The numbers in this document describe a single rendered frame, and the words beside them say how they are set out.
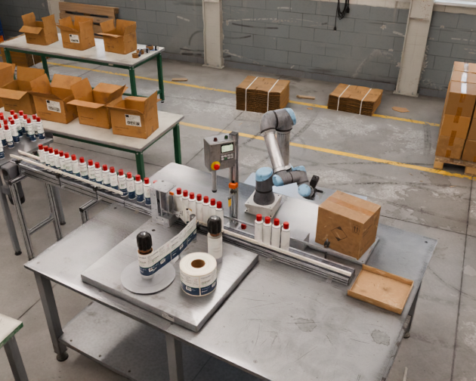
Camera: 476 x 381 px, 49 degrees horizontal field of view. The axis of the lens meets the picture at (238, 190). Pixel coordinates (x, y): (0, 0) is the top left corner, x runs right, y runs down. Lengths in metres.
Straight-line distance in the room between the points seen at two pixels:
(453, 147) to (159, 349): 3.97
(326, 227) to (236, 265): 0.61
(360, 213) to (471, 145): 3.14
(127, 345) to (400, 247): 1.86
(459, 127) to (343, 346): 3.77
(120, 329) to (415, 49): 5.95
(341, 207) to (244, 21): 5.94
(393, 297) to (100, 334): 1.90
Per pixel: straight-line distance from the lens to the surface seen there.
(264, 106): 7.23
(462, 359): 4.05
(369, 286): 3.11
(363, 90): 7.71
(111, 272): 3.12
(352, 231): 3.15
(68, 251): 3.43
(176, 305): 2.85
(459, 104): 5.98
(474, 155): 6.20
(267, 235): 3.16
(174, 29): 9.41
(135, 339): 3.63
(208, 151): 3.12
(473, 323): 4.34
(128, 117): 4.80
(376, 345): 2.80
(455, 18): 8.05
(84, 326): 3.78
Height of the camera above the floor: 2.85
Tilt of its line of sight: 32 degrees down
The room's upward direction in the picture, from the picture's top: straight up
